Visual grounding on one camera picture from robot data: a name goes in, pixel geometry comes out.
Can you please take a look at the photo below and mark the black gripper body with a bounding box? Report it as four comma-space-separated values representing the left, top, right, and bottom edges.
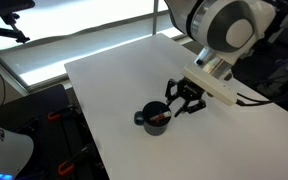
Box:
175, 78, 207, 101

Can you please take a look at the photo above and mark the white marker with red cap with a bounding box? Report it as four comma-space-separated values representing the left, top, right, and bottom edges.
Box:
149, 111, 172, 123

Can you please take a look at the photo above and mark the dark teal mug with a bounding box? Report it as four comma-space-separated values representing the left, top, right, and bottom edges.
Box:
133, 100, 173, 137

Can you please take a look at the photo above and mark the white robot base blue light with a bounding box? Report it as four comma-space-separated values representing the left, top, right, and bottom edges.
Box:
0, 119, 35, 180

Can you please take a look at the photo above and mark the dark background equipment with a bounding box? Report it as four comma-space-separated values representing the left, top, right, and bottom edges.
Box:
243, 0, 288, 121

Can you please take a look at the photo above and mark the black adjustable stand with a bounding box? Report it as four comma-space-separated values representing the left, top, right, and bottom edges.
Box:
0, 0, 36, 44

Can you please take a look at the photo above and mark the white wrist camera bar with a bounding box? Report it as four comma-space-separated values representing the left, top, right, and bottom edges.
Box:
181, 63, 238, 108

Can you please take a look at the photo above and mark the grey window frame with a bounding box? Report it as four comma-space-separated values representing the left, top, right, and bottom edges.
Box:
0, 0, 225, 93

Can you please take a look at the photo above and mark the black clamp with orange handle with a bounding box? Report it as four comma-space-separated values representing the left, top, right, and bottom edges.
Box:
57, 143, 97, 177
47, 103, 82, 122

